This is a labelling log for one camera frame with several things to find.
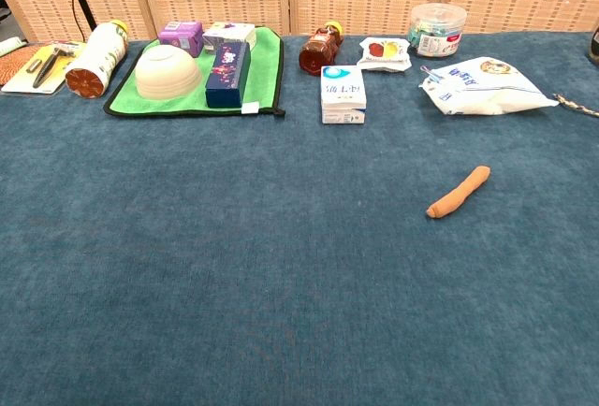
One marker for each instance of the orange stretchy sausage toy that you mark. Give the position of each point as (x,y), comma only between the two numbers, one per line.
(461,193)

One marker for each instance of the white and blue milk carton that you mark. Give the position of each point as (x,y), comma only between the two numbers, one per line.
(343,92)

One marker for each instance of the green cloth with black edge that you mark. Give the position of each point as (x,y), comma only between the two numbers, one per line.
(262,74)

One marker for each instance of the dark blue long box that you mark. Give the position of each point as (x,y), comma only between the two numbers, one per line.
(227,78)

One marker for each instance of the red-brown bottle yellow cap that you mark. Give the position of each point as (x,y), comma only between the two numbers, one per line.
(318,53)

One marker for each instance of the white snack packet fruit print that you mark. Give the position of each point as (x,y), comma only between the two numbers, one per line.
(384,50)

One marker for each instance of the white and purple carton box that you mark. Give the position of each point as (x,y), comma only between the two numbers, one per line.
(229,34)

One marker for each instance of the blue binder clip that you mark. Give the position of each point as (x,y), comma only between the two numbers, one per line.
(433,74)

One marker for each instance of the cream upturned bowl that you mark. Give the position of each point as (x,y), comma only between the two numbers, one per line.
(166,74)

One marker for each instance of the clear plastic tub of clips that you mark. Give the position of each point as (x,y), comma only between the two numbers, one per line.
(437,32)

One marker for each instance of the white powder bag blue print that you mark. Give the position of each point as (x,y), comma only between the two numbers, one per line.
(486,92)

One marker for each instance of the white drink bottle yellow cap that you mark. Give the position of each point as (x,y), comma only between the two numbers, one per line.
(100,55)

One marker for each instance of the razor on yellow card pack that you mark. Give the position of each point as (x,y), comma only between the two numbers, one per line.
(25,81)

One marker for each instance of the round woven coaster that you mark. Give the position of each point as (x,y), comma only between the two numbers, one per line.
(11,64)

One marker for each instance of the mint green brush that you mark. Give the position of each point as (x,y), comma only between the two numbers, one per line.
(11,46)

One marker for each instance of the glass jar black lid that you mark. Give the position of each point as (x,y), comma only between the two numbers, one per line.
(595,48)

